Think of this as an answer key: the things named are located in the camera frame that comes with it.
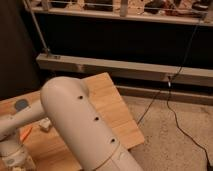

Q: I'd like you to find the white rectangular box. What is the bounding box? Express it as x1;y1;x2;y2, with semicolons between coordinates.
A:
39;118;52;132

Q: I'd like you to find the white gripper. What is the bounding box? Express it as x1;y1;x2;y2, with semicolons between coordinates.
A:
0;139;35;171

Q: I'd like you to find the black power cable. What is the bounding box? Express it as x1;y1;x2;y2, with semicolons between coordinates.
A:
136;13;213;171

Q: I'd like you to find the wooden table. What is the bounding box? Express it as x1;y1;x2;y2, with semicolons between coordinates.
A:
0;73;144;171

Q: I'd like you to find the orange carrot toy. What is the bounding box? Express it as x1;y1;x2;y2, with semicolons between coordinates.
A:
20;126;33;142

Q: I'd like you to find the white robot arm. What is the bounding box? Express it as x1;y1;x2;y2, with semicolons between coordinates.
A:
0;77;143;171

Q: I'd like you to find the metal diagonal rod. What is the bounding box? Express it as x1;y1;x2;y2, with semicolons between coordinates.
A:
25;0;51;57

